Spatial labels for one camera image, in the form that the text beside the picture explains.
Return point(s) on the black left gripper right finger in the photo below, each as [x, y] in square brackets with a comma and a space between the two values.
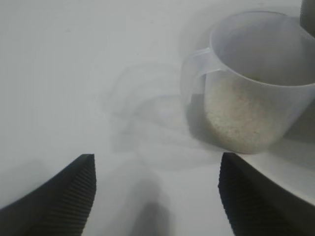
[258, 209]

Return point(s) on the stainless steel mixing bowl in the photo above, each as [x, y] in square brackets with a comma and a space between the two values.
[308, 14]

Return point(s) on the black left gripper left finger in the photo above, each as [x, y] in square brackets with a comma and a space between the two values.
[54, 206]

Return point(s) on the white uncooked rice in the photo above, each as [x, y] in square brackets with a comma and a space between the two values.
[236, 118]

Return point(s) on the translucent plastic measuring cup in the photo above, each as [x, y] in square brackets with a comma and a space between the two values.
[258, 56]

